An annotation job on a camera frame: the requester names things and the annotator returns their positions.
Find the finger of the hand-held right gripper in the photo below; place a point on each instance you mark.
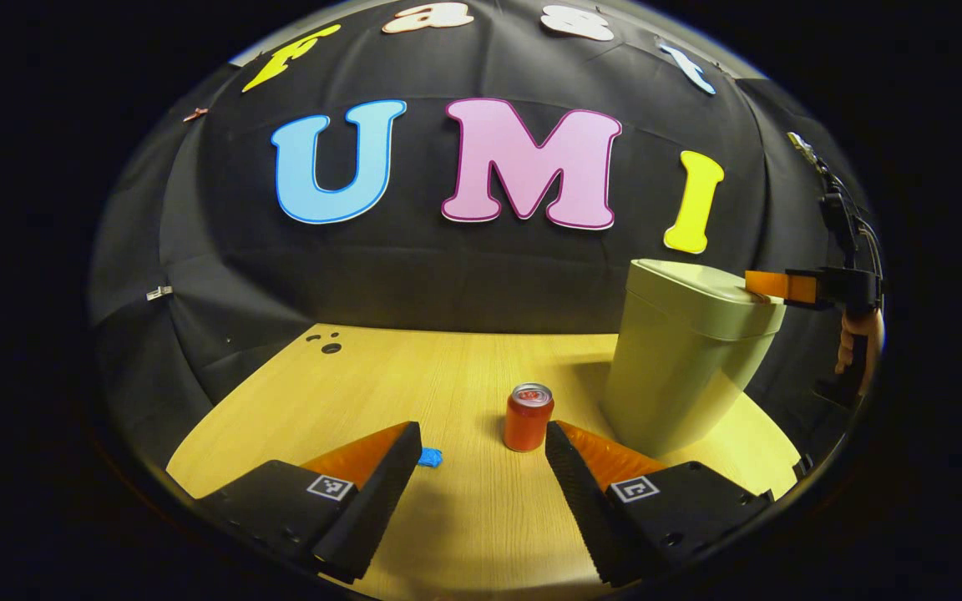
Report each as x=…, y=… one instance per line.
x=782, y=285

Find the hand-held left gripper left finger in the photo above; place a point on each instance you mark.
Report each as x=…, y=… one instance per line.
x=381, y=492

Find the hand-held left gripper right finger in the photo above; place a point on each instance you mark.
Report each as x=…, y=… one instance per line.
x=581, y=501

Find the blue paper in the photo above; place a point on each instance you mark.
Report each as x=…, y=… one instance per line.
x=431, y=457

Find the red pop can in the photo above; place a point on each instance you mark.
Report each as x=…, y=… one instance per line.
x=527, y=426

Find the green desktop garbage bin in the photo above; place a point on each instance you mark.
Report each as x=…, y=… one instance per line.
x=673, y=367

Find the wooden desktop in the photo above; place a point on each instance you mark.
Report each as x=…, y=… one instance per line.
x=448, y=376

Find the black backdrop cloth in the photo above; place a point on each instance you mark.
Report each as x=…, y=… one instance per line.
x=464, y=275

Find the silver cloth clip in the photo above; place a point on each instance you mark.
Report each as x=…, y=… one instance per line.
x=159, y=292

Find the copper cloth clip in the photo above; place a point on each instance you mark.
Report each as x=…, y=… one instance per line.
x=194, y=114

